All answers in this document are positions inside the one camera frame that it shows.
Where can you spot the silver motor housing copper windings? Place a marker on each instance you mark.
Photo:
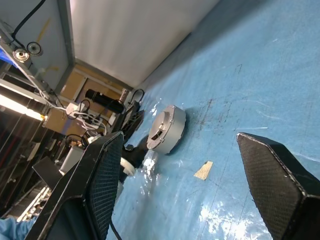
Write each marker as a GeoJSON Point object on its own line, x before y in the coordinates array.
{"type": "Point", "coordinates": [178, 133]}

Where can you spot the tan tape piece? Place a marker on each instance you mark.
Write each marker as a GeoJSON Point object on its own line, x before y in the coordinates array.
{"type": "Point", "coordinates": [203, 170]}

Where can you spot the black keypad device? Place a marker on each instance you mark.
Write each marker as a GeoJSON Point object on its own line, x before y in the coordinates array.
{"type": "Point", "coordinates": [133, 120]}

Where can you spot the white backdrop board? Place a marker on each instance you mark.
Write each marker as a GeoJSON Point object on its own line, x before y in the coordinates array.
{"type": "Point", "coordinates": [137, 37]}

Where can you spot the blue cloth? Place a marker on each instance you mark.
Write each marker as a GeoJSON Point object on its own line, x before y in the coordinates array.
{"type": "Point", "coordinates": [12, 228]}

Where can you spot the black cylindrical device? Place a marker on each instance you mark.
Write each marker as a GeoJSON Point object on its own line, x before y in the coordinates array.
{"type": "Point", "coordinates": [100, 98]}

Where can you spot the blue table cover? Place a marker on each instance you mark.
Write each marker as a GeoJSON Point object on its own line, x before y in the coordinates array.
{"type": "Point", "coordinates": [250, 75]}

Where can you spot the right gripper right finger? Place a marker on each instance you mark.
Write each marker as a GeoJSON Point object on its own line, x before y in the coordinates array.
{"type": "Point", "coordinates": [275, 180]}

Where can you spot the white power strip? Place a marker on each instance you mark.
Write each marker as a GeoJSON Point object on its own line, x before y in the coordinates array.
{"type": "Point", "coordinates": [92, 121]}

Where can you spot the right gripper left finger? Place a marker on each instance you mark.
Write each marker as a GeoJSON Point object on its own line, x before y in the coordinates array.
{"type": "Point", "coordinates": [100, 180]}

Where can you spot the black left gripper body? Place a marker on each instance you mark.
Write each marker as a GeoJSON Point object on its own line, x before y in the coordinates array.
{"type": "Point", "coordinates": [131, 157]}

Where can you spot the silver finned motor lid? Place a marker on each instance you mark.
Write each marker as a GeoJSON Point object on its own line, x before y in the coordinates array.
{"type": "Point", "coordinates": [160, 122]}

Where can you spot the brown wooden panel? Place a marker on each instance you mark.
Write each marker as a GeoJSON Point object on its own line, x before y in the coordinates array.
{"type": "Point", "coordinates": [72, 85]}

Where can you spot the white container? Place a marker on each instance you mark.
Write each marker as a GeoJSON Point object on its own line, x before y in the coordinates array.
{"type": "Point", "coordinates": [71, 160]}

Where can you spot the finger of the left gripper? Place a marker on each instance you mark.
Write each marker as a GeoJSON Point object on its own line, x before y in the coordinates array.
{"type": "Point", "coordinates": [143, 146]}

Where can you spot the grey metal frame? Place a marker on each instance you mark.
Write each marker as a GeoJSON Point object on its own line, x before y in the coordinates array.
{"type": "Point", "coordinates": [65, 30]}

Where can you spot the black box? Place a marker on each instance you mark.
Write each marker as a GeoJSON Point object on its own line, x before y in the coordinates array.
{"type": "Point", "coordinates": [47, 172]}

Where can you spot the round silver disc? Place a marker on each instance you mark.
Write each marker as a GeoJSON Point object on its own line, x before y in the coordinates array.
{"type": "Point", "coordinates": [21, 53]}

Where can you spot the clear plastic film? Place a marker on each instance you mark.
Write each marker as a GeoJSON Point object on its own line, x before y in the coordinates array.
{"type": "Point", "coordinates": [212, 220]}

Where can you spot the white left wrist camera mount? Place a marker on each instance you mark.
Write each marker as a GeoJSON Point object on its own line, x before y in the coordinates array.
{"type": "Point", "coordinates": [128, 168]}

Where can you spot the bright tube light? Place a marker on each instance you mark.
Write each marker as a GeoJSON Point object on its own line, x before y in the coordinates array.
{"type": "Point", "coordinates": [15, 105]}

